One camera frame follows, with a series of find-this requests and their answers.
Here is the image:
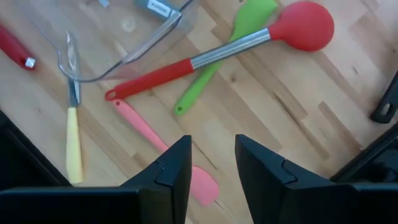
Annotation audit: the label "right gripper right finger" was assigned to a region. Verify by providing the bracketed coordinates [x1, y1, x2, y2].
[235, 134, 354, 224]

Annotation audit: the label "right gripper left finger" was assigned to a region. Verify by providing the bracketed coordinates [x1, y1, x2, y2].
[120, 134, 193, 224]

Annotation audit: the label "pink silicone spatula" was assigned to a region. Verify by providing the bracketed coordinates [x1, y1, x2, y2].
[112, 99, 220, 207]

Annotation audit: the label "green silicone spatula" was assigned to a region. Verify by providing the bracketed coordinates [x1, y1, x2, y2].
[174, 0, 278, 116]

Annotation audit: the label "black solid spoon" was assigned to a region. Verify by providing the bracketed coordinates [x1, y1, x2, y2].
[370, 70, 398, 124]

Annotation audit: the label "red steel-handled round spoon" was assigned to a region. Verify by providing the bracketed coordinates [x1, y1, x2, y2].
[104, 0, 335, 101]

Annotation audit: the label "clear plastic container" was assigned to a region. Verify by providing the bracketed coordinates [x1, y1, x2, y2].
[14, 0, 200, 83]

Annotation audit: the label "large red slotted spoon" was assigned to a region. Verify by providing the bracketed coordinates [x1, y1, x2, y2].
[0, 24, 37, 71]

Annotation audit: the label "yellow handled knife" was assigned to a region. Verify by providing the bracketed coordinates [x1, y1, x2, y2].
[57, 30, 84, 185]

